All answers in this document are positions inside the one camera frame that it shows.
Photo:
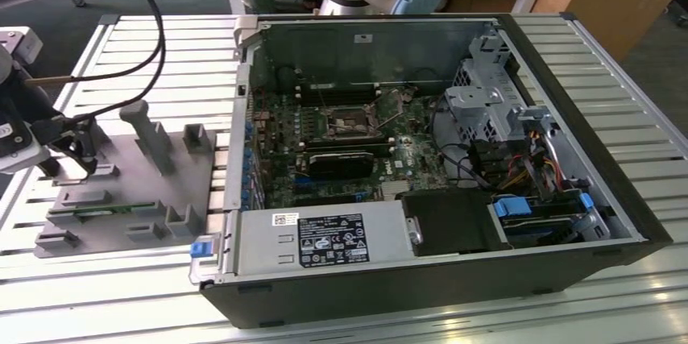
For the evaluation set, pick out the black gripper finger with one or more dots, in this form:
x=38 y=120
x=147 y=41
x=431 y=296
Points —
x=86 y=138
x=50 y=154

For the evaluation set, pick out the thin metal locking lever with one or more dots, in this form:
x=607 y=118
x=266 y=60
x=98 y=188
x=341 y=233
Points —
x=393 y=109
x=323 y=101

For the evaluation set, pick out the CPU socket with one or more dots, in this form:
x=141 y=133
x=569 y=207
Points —
x=350 y=123

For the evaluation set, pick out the grey parts rack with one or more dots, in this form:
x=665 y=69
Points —
x=141 y=199

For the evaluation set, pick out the green RAM stick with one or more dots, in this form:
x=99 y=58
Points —
x=121 y=210

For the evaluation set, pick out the blue case latch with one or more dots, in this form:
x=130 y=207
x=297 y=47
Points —
x=201 y=249

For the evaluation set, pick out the silver power supply unit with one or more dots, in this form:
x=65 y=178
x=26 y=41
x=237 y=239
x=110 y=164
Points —
x=258 y=247

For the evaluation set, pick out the black RAM slot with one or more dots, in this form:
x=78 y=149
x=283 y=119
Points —
x=350 y=142
x=309 y=94
x=309 y=100
x=350 y=147

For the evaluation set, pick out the black graphics card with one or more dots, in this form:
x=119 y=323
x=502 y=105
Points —
x=339 y=167

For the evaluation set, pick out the silver chipset heatsink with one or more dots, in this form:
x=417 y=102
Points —
x=395 y=190

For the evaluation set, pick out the green motherboard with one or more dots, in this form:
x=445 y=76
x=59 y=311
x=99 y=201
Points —
x=419 y=158

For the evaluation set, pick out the black open PC case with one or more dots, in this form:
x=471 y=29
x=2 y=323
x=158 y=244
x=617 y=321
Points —
x=377 y=303

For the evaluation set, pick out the black plastic drive cover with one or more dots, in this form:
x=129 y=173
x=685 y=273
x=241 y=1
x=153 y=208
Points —
x=451 y=219

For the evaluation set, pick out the metal drive cage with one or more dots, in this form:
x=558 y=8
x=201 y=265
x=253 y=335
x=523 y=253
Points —
x=485 y=96

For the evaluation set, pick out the blue disk carrier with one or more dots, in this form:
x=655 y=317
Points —
x=511 y=207

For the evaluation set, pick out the black hard disk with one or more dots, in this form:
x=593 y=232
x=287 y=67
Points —
x=538 y=231

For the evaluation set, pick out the blue drive bay clip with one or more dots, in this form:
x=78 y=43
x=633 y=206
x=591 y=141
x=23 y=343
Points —
x=585 y=201

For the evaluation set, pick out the wooden cabinet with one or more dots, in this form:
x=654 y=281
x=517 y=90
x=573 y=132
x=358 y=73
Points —
x=618 y=1

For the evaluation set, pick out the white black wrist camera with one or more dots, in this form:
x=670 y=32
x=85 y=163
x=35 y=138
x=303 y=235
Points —
x=17 y=138

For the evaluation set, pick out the silver grey wrist camera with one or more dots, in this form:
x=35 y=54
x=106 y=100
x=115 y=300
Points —
x=25 y=44

